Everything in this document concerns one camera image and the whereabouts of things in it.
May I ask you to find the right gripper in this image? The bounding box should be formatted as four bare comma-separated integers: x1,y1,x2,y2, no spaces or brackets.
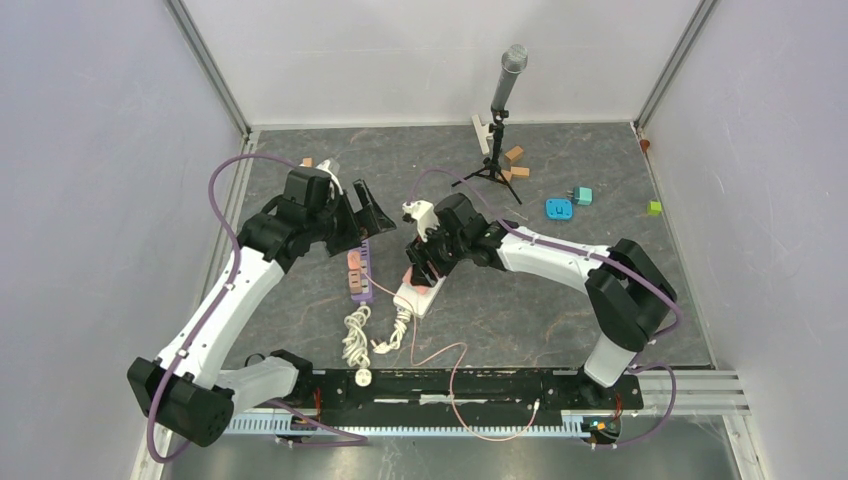
405,220,468,289

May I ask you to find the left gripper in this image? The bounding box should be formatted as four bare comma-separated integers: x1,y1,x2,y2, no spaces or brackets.
307,179,396,257

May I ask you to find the pink charger plug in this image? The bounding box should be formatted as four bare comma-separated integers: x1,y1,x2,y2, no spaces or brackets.
347,250,362,270

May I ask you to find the brown charger plug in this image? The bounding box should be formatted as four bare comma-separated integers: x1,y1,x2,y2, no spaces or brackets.
348,270,370,296

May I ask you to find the purple USB power strip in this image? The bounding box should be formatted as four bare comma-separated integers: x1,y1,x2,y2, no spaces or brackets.
347,240,374,304

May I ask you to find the white multicolour power strip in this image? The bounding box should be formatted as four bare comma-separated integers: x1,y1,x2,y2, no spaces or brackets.
393,270,445,318

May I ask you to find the pink cube socket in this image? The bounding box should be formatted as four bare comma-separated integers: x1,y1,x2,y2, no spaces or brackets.
403,264,441,294

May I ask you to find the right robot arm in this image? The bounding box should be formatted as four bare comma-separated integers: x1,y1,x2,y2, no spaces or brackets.
402,193,682,408

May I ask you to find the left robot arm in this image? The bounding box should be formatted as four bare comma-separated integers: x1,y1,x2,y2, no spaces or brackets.
127,167,396,447

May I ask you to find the teal plug adapter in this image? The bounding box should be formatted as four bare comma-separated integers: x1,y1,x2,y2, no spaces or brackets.
571,186,593,206

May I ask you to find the black tripod stand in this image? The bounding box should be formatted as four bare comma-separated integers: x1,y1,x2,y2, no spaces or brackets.
452,110,523,205

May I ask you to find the lower wooden block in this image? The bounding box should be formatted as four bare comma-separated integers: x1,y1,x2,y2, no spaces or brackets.
508,166,530,179

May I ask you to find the upper wooden block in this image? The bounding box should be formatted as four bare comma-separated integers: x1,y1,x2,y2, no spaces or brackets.
504,146,525,165

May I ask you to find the blue flat adapter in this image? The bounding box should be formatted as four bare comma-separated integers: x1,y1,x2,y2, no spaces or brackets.
545,198,573,221

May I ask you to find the grey microphone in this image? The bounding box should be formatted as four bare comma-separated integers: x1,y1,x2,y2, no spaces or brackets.
490,44,528,111

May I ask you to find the small green cube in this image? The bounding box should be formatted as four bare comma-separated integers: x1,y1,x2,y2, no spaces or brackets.
647,201,663,216

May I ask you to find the pink charging cable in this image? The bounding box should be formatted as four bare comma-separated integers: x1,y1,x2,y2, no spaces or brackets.
360,268,542,444

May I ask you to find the white strip cord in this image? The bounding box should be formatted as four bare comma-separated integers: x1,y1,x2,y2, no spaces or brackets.
370,309,415,357

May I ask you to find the white bracket piece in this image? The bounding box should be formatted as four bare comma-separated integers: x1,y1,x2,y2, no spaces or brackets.
471,114,494,157

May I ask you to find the white coiled power cord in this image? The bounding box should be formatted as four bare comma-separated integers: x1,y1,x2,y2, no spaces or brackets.
341,305,374,389

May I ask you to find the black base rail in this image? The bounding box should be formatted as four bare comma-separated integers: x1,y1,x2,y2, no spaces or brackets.
283,368,644,429

